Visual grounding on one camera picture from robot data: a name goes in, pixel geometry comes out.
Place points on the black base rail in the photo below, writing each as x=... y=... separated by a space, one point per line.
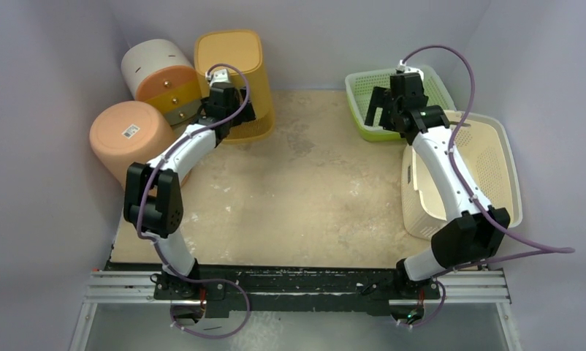
x=235 y=288

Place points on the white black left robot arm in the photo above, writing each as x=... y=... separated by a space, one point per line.
x=153 y=202

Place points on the round drawer cabinet white orange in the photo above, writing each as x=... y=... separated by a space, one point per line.
x=157 y=72

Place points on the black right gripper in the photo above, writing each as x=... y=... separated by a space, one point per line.
x=387 y=106

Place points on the green perforated plastic basket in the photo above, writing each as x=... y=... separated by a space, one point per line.
x=359 y=89

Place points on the cream perforated laundry basket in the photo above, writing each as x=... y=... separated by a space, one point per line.
x=485 y=149

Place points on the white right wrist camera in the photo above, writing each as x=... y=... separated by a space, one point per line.
x=403 y=68

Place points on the peach plastic bucket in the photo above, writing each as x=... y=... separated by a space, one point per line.
x=129 y=132

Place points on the aluminium extrusion frame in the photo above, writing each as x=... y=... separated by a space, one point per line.
x=486 y=287

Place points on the yellow orange slatted bin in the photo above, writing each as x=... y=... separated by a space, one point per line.
x=242 y=49

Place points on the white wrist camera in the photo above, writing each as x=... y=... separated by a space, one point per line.
x=217 y=76
x=403 y=68

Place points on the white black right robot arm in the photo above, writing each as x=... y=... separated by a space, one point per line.
x=474 y=229

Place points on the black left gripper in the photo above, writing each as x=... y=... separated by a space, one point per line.
x=245 y=116

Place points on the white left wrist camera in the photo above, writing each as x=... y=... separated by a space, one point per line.
x=217 y=76

